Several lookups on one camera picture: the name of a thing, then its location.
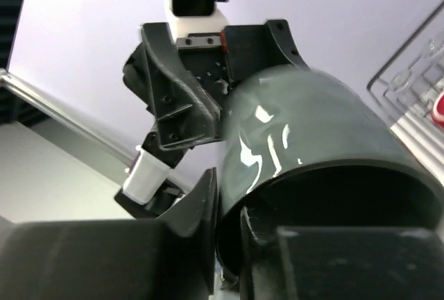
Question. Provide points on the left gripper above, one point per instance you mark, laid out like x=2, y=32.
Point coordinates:
x=185, y=81

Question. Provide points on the dark green mug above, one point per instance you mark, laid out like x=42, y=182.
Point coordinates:
x=302, y=145

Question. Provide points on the aluminium mounting rail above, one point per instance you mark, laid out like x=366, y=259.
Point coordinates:
x=43, y=103

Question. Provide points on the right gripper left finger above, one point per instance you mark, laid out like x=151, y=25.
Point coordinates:
x=169, y=257

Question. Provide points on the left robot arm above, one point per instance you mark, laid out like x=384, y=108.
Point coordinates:
x=148, y=190

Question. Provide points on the black wire dish rack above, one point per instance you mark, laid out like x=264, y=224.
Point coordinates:
x=408, y=84

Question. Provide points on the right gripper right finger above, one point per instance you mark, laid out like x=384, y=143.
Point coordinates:
x=292, y=262

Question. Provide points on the red mug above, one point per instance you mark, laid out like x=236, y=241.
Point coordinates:
x=437, y=112

